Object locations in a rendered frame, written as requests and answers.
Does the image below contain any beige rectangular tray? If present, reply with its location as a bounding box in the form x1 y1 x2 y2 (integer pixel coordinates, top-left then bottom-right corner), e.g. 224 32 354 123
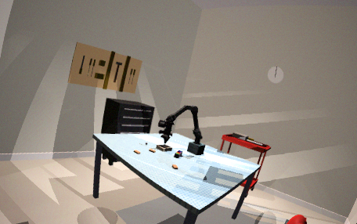
156 144 172 152

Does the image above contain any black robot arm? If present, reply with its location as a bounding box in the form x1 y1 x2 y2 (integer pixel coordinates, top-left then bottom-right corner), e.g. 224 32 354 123
158 105 202 144

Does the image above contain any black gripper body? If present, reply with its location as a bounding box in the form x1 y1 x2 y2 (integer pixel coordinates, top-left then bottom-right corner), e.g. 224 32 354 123
160 128 172 139

